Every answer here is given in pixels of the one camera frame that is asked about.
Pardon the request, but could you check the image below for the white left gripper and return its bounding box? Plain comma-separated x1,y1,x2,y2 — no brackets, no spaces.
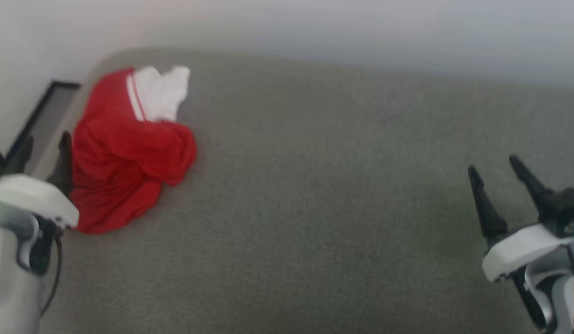
0,132,79,229

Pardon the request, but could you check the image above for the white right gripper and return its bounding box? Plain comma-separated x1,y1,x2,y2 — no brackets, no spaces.
467,154,574,283

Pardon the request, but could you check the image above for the red and white shirt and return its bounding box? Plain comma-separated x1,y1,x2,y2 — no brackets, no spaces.
70,65,198,235

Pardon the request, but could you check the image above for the black framed floor panel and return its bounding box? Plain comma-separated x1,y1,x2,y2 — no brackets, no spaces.
4,80,82,174

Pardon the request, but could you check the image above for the grey fabric sofa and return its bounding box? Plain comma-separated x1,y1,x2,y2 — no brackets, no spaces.
30,48,574,334

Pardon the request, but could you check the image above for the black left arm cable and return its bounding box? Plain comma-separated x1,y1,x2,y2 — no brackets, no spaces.
40,231,64,317

